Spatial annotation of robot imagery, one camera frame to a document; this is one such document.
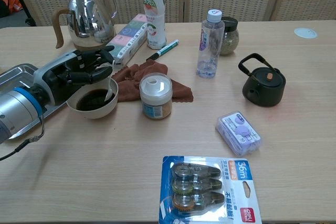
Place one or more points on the orange background object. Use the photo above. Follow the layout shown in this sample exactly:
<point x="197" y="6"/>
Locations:
<point x="11" y="5"/>

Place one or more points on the brown cloth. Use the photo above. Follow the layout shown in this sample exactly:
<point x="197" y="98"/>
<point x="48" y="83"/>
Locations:
<point x="131" y="77"/>

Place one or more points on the purple floss pick box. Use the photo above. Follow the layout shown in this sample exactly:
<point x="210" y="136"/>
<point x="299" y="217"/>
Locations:
<point x="239" y="133"/>

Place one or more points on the silver metal tray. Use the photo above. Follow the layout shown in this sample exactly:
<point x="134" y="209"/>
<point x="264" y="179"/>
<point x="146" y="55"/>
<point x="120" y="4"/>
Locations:
<point x="21" y="73"/>

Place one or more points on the white black marker pen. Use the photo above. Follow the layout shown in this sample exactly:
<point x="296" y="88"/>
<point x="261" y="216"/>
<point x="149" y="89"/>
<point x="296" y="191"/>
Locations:
<point x="164" y="49"/>

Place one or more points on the steel gooseneck kettle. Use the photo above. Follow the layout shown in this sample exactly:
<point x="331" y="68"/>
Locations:
<point x="88" y="22"/>

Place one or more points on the yellow cap drink bottle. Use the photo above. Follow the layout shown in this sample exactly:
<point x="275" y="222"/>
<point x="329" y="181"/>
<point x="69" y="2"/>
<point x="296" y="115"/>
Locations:
<point x="155" y="16"/>

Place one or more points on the clear plastic water bottle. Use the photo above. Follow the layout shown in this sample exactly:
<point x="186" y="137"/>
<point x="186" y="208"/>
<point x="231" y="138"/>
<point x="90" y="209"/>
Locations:
<point x="210" y="48"/>

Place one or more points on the black lid glass jar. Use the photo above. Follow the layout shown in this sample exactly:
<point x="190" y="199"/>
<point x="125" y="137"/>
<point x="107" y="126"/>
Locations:
<point x="230" y="40"/>

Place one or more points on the white lid seasoning jar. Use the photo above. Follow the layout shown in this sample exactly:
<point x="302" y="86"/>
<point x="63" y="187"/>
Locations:
<point x="156" y="98"/>

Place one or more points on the multicolour tissue pack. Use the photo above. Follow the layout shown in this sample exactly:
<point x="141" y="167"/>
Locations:
<point x="128" y="40"/>

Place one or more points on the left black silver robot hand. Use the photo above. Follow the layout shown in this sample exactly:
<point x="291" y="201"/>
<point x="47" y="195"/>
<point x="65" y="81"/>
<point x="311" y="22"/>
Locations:
<point x="68" y="77"/>

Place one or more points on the white plastic spoon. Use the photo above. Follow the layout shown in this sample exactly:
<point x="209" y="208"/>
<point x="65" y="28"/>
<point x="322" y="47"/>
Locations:
<point x="109" y="90"/>

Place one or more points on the cream bowl with dark liquid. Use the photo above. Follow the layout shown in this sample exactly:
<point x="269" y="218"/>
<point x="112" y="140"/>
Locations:
<point x="92" y="112"/>

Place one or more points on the blue correction tape pack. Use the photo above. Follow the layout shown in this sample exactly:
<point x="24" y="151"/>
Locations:
<point x="207" y="192"/>

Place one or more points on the black teapot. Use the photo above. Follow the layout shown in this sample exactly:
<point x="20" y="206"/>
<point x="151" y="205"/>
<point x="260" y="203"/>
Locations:
<point x="263" y="90"/>

